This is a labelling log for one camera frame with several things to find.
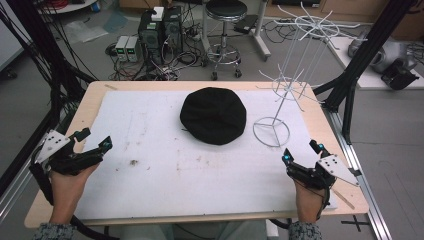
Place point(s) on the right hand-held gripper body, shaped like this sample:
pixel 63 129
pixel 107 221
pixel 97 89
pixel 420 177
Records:
pixel 320 175

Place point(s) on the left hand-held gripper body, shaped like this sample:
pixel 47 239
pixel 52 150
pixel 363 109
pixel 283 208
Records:
pixel 55 146

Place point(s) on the black hat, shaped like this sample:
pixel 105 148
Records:
pixel 213 115

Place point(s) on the person's right hand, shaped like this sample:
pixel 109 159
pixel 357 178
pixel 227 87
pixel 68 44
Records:
pixel 308 203

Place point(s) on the person's left hand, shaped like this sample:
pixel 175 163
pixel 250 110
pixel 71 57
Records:
pixel 68 190

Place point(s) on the thin wooden stick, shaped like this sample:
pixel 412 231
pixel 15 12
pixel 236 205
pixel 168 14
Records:
pixel 343 199
pixel 110 87

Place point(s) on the white floor board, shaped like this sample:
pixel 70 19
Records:
pixel 366 80

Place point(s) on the white table mat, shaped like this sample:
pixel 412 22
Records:
pixel 200 180

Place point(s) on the grey power supply unit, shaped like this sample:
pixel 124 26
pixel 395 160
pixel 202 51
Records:
pixel 133 49
pixel 121 48

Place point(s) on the clear plastic sheet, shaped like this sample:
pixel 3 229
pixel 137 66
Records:
pixel 85 31

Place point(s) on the grey and black machine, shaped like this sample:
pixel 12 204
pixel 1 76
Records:
pixel 391 61

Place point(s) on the black computer tower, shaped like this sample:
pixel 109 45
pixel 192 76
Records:
pixel 173 31
pixel 150 36

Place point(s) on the white table leg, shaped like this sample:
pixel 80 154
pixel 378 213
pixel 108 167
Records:
pixel 261 33

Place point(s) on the white round table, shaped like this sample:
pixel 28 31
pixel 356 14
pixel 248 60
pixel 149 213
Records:
pixel 66 6

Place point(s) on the black flat device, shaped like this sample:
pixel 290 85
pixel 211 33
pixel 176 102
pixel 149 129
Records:
pixel 245 24

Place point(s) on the white box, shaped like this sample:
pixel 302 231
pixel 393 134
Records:
pixel 158 13

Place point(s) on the black round stool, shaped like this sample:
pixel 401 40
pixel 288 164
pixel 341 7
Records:
pixel 225 20

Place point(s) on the aluminium rail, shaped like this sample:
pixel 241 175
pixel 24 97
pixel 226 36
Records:
pixel 360 166

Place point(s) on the black metal frame post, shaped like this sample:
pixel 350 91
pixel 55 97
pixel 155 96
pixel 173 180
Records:
pixel 36 56
pixel 363 56

